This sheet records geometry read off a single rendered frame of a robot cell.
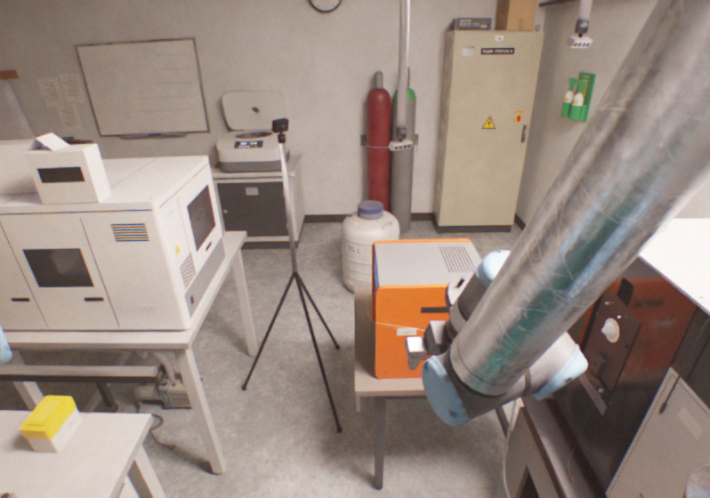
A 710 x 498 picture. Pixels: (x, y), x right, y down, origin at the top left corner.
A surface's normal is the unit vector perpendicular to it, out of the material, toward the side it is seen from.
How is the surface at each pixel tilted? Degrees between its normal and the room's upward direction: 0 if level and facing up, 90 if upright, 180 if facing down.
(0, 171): 41
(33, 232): 90
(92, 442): 0
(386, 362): 90
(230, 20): 90
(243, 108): 105
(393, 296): 90
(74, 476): 0
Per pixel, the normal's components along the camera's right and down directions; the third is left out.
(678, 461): -1.00, 0.02
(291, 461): -0.02, -0.88
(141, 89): 0.00, 0.47
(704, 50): -0.73, 0.44
